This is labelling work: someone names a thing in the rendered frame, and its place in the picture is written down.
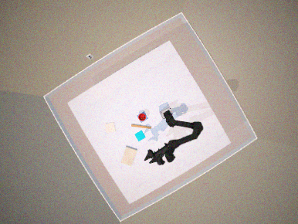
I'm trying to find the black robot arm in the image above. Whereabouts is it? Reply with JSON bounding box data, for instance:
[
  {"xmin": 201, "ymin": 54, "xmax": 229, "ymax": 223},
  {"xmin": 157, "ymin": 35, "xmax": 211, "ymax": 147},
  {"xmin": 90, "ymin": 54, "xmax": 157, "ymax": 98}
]
[{"xmin": 156, "ymin": 110, "xmax": 204, "ymax": 165}]

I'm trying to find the red cup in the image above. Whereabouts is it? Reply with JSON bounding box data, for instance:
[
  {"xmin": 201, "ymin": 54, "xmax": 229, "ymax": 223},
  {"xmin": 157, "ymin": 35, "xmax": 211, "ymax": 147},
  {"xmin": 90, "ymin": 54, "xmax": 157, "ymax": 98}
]
[{"xmin": 138, "ymin": 114, "xmax": 146, "ymax": 121}]

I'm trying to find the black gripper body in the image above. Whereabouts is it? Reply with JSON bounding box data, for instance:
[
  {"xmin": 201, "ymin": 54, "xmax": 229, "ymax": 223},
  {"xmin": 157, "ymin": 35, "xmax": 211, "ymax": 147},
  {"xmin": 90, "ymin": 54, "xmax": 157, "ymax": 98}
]
[{"xmin": 147, "ymin": 149, "xmax": 164, "ymax": 158}]

